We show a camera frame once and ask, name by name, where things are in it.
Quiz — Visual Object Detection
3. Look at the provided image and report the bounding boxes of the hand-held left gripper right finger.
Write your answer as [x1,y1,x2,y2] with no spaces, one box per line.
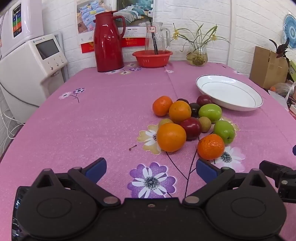
[183,159,271,207]

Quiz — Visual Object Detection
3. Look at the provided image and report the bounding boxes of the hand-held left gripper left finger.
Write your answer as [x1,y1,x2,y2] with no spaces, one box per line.
[30,158,121,207]

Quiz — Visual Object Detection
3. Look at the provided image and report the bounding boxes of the tangerine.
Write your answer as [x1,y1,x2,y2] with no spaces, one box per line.
[152,96,173,116]
[197,134,225,160]

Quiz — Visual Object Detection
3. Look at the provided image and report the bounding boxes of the green apple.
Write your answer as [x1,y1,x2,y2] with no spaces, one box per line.
[198,103,222,123]
[213,120,235,144]

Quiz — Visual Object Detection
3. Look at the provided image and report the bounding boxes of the red apple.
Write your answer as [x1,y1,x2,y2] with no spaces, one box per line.
[180,117,202,140]

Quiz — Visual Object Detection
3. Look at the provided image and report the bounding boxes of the tan longan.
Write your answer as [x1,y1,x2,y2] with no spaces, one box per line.
[199,116,212,133]
[158,118,174,128]

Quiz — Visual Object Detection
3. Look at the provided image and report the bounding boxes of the orange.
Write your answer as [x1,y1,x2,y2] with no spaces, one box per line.
[157,123,187,153]
[169,100,192,124]

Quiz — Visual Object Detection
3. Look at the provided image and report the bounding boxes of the reddish purple plum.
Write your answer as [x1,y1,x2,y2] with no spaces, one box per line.
[196,94,213,107]

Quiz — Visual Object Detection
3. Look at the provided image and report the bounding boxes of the white plate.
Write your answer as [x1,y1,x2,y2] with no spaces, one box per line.
[196,75,263,112]

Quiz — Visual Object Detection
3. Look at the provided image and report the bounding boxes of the pink floral tablecloth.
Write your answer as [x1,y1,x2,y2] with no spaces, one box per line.
[0,61,296,241]

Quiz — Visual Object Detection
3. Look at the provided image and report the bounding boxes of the clear plastic bag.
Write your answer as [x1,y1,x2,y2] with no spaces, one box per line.
[268,82,296,112]

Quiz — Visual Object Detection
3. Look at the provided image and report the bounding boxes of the cardboard box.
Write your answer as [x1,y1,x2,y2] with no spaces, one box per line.
[249,46,289,90]

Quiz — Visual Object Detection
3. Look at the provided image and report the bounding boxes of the dark red leaf plant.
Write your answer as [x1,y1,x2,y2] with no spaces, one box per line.
[269,37,291,67]

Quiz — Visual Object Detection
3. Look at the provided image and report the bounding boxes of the yellow flowering orchid plant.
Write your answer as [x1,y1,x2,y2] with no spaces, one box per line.
[172,20,230,66]

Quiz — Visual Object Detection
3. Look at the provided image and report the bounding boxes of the glass vase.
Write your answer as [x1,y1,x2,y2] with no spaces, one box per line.
[186,44,208,67]

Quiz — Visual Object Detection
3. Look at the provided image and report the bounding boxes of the white water dispenser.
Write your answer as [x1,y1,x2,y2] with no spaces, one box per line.
[0,32,68,123]

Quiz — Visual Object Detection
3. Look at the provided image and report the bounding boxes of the red plastic basket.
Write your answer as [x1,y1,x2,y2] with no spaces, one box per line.
[132,50,173,68]

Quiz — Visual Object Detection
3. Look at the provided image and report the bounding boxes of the red thermos jug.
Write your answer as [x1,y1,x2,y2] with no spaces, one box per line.
[94,11,126,73]

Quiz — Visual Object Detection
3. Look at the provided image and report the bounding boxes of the black stirring stick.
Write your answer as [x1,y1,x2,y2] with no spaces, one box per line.
[149,19,159,55]

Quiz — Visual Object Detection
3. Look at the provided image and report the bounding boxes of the glass pitcher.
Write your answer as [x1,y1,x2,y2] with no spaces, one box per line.
[145,22,171,55]

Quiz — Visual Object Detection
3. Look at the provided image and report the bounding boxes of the tall white appliance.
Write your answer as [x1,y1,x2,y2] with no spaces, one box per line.
[0,0,44,58]

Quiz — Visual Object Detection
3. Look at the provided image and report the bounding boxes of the white cable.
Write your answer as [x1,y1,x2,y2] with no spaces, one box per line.
[0,108,25,154]

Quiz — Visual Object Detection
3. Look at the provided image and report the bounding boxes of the grey cable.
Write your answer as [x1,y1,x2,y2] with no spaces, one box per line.
[0,82,40,108]

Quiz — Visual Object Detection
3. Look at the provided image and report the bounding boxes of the large blue patterned wall decoration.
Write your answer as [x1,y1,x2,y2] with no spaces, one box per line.
[282,14,296,49]

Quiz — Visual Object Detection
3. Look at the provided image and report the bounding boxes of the wall poster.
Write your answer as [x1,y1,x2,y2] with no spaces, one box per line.
[76,0,155,54]

